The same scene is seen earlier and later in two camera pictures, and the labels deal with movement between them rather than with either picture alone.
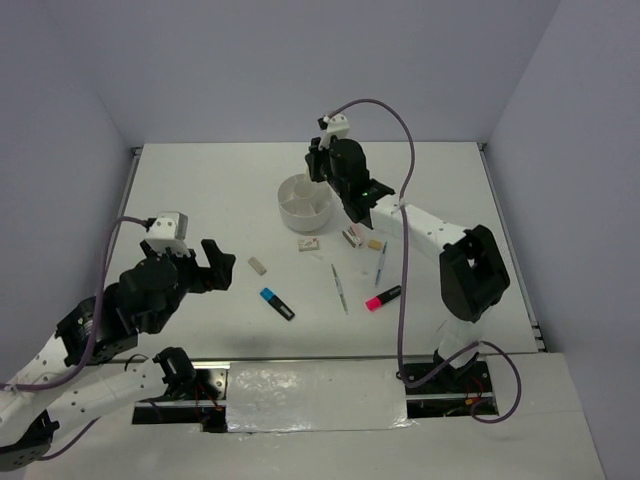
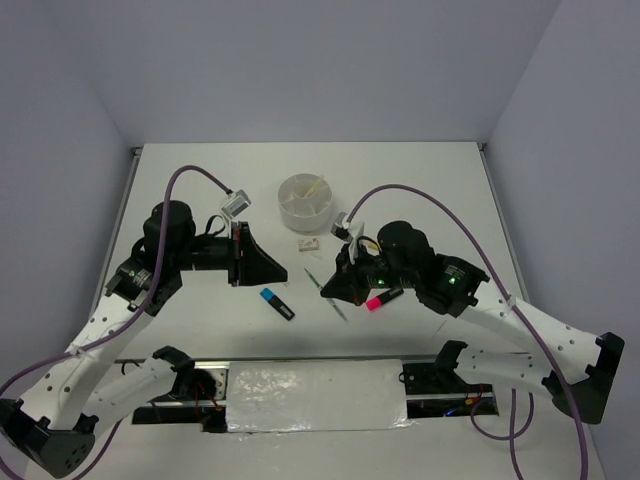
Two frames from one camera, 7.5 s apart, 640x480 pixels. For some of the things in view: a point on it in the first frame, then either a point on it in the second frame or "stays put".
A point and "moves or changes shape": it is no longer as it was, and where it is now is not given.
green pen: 340,291 moves or changes shape
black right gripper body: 321,165 → 375,268
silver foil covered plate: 316,395 stays put
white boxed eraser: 308,244 stays put
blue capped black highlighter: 271,298 stays put
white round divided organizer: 304,205 stays put
